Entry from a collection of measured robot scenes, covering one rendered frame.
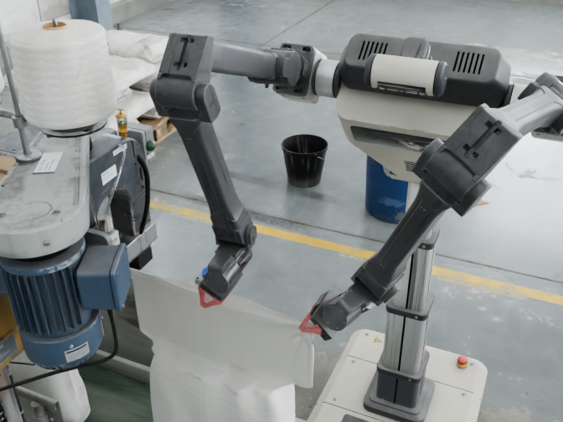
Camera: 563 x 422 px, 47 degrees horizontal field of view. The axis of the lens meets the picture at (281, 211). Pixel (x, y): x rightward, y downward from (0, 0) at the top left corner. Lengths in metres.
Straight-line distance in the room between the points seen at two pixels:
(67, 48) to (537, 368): 2.39
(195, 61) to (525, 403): 2.11
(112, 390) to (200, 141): 1.28
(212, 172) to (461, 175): 0.48
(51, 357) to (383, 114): 0.88
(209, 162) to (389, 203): 2.57
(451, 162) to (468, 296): 2.33
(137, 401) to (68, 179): 1.12
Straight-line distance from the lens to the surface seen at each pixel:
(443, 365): 2.52
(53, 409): 1.80
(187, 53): 1.13
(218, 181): 1.25
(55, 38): 1.15
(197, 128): 1.15
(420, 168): 1.03
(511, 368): 2.97
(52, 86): 1.16
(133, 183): 1.65
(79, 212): 1.16
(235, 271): 1.38
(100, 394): 2.28
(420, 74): 1.34
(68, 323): 1.27
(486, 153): 0.99
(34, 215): 1.17
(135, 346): 2.37
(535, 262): 3.64
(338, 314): 1.28
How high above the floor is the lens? 1.98
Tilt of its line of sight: 31 degrees down
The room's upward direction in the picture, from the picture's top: 1 degrees counter-clockwise
